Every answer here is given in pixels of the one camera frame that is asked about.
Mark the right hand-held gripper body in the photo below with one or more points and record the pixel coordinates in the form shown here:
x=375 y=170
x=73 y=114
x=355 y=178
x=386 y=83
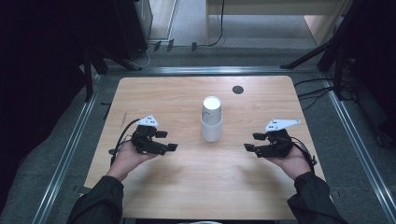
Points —
x=280 y=144

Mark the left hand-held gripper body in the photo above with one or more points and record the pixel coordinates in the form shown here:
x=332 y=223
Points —
x=143 y=140

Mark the person's right hand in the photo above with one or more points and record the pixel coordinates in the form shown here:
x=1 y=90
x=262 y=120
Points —
x=295 y=163

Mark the person's left hand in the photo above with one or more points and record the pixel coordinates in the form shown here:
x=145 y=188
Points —
x=126 y=160

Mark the black round table grommet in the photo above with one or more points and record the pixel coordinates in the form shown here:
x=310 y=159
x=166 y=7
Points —
x=237 y=90

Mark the grey tape strip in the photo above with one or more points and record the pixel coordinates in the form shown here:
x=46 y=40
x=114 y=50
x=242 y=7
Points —
x=334 y=194

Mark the black metal stand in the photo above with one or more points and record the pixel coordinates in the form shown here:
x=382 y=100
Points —
x=88 y=74

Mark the black tripod stand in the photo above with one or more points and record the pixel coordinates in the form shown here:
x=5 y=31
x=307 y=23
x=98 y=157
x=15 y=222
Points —
x=330 y=46

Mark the black cabinet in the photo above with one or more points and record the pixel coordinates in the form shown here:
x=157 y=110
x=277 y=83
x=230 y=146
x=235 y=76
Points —
x=130 y=28

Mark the light wooden desk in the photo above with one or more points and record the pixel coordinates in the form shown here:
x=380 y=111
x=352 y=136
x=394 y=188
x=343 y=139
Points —
x=320 y=21

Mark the metal floor rail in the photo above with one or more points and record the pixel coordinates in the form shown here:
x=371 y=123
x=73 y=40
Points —
x=218 y=70
x=67 y=152
x=358 y=140

